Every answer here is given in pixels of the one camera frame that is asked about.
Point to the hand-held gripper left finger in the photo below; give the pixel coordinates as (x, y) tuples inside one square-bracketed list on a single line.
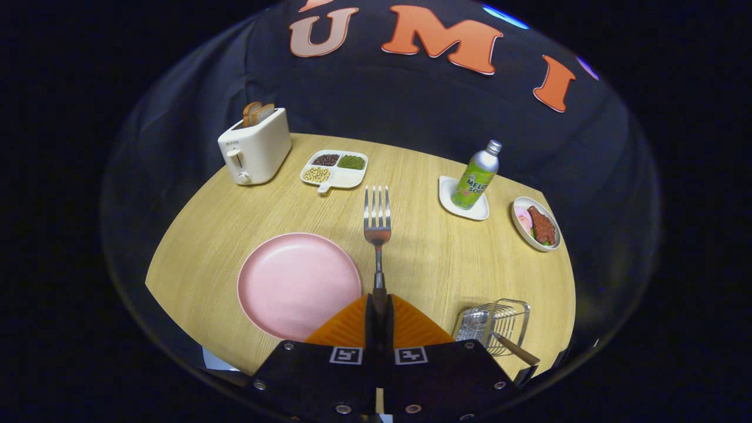
[(371, 329)]

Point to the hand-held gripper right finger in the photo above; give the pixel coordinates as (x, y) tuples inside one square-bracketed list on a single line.
[(389, 329)]

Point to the pink round plate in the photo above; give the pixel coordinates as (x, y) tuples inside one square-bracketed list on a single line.
[(294, 282)]

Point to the white square coaster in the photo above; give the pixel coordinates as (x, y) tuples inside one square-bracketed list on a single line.
[(447, 192)]

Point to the white divided dish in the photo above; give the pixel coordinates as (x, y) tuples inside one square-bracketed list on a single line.
[(349, 178)]

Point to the pile of yellow soybeans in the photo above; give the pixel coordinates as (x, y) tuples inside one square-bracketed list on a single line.
[(317, 174)]

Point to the green label metal bottle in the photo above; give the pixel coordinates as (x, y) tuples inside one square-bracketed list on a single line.
[(473, 185)]

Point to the pile of green beans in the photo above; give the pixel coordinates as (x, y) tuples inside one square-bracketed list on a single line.
[(351, 162)]

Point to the pink ham slice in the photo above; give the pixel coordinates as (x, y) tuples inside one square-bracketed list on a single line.
[(521, 214), (526, 224)]

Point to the pile of dark red beans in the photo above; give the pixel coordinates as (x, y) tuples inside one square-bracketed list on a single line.
[(326, 160)]

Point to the green lettuce leaf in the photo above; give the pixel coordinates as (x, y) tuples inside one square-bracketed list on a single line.
[(543, 242)]

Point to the red-brown meat piece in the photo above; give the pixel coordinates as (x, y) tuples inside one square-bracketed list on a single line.
[(541, 226)]

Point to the white oval food plate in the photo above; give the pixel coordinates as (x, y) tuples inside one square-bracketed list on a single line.
[(551, 216)]

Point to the cream white toaster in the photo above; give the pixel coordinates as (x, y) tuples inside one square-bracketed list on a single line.
[(258, 150)]

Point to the toasted bread slice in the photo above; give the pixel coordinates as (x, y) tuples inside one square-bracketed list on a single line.
[(249, 113), (265, 113)]

